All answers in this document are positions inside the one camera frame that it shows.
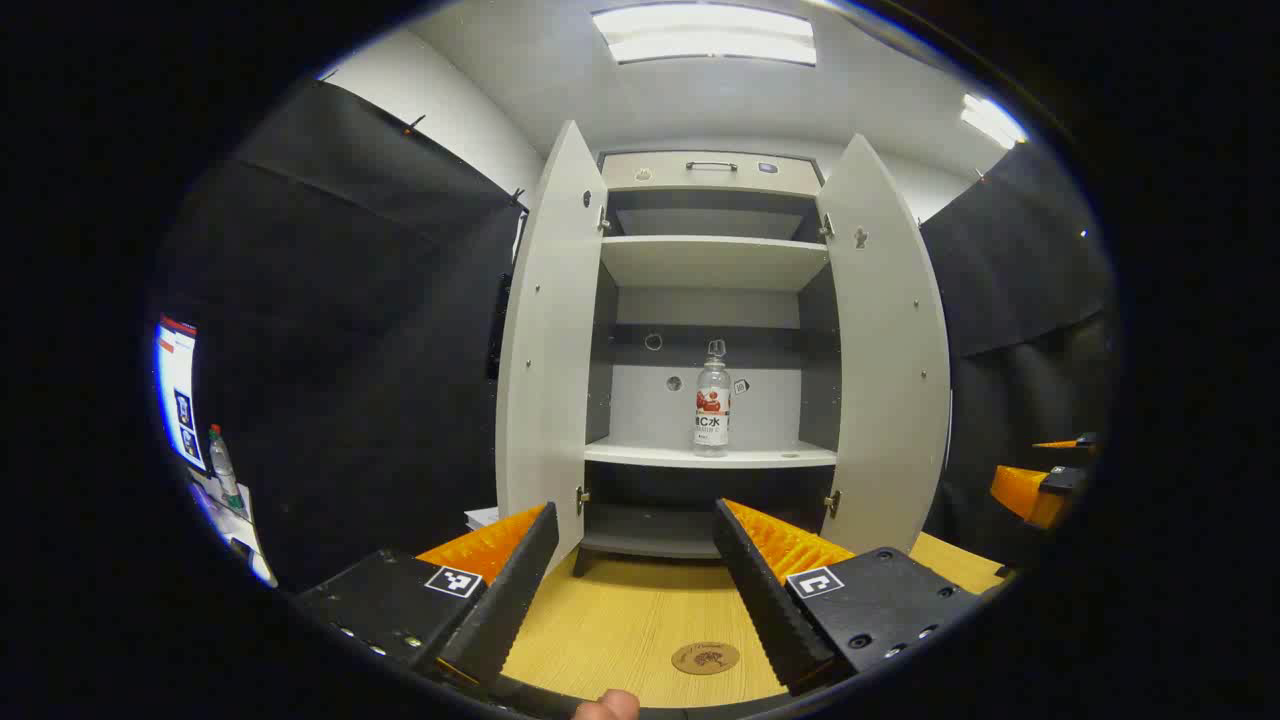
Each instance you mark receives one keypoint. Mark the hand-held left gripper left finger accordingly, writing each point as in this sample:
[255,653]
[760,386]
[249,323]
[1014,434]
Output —
[520,580]

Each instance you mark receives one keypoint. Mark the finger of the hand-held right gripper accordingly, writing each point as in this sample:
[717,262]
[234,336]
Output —
[1020,492]
[1068,442]

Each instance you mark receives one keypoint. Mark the white paper sheets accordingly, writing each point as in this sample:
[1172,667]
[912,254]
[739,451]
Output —
[482,518]

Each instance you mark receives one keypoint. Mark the grey cabinet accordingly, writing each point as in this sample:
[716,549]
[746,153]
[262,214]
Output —
[710,262]

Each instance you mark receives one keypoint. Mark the large ceiling light panel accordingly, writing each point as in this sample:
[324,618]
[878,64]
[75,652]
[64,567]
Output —
[705,35]

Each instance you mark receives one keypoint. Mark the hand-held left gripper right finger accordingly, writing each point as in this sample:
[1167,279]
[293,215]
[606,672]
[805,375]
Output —
[755,580]

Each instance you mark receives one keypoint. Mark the grey cabinet drawer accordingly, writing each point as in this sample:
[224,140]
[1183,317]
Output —
[710,175]

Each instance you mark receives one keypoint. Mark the lit computer monitor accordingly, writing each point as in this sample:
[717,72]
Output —
[178,385]

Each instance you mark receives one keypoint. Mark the clear bottle with red label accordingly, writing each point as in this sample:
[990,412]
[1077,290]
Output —
[712,420]

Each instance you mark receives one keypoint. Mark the black backdrop cloth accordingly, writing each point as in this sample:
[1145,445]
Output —
[1020,300]
[350,330]

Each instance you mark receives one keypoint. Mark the round brown coaster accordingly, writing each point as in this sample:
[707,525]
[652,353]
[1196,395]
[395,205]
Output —
[706,658]

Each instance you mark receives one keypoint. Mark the small ceiling light panel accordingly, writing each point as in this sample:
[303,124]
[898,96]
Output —
[992,120]

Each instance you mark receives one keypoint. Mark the light grey cabinet door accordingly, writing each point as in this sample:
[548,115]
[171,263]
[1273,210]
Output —
[545,350]
[885,350]

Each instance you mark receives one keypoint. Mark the green-capped spray bottle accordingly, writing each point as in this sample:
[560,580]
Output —
[224,470]

